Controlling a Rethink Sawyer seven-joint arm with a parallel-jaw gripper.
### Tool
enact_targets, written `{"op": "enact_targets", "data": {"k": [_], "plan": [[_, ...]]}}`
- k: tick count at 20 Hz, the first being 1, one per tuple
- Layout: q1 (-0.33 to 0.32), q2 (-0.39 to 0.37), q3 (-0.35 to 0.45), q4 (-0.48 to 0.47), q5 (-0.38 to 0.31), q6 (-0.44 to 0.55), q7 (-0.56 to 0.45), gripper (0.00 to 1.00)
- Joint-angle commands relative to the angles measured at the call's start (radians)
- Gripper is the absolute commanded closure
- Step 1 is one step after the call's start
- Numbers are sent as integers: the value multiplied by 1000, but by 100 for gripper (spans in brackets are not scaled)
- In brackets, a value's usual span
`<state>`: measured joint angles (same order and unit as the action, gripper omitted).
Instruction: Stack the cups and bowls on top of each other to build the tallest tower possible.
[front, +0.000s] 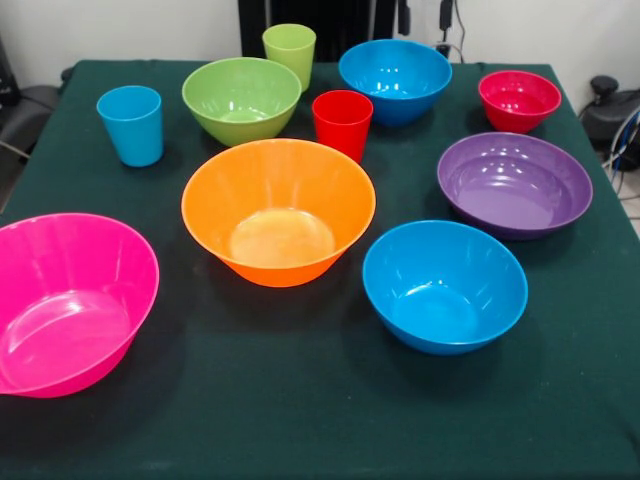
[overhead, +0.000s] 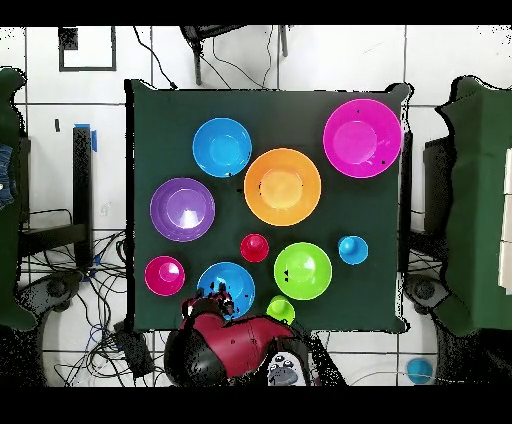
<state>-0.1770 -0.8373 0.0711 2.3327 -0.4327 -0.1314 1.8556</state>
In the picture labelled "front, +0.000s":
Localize orange bowl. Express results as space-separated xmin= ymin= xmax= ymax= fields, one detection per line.
xmin=180 ymin=138 xmax=377 ymax=289

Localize red cup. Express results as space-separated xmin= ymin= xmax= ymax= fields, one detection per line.
xmin=311 ymin=89 xmax=375 ymax=165

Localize dark green tablecloth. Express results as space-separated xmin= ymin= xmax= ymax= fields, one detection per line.
xmin=0 ymin=58 xmax=640 ymax=480

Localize blue bowl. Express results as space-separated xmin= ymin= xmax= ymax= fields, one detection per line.
xmin=337 ymin=38 xmax=454 ymax=128
xmin=361 ymin=219 xmax=529 ymax=357

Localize green bowl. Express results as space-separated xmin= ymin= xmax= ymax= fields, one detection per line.
xmin=181 ymin=56 xmax=303 ymax=148

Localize green cup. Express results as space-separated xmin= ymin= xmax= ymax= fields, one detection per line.
xmin=261 ymin=23 xmax=318 ymax=94

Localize purple bowl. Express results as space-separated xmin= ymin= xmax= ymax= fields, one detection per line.
xmin=436 ymin=131 xmax=595 ymax=242

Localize blue cup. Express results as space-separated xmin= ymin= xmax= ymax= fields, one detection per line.
xmin=96 ymin=85 xmax=165 ymax=168

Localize small pink-red bowl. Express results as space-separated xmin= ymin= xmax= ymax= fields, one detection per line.
xmin=477 ymin=69 xmax=563 ymax=135

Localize large pink bowl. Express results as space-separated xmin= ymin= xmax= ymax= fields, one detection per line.
xmin=0 ymin=212 xmax=161 ymax=400

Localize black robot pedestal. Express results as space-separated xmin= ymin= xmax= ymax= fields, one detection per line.
xmin=238 ymin=0 xmax=397 ymax=64

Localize black wall cable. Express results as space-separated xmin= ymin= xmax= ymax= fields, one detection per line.
xmin=434 ymin=27 xmax=467 ymax=64

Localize tangled cables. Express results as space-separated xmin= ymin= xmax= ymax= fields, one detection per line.
xmin=602 ymin=110 xmax=640 ymax=201

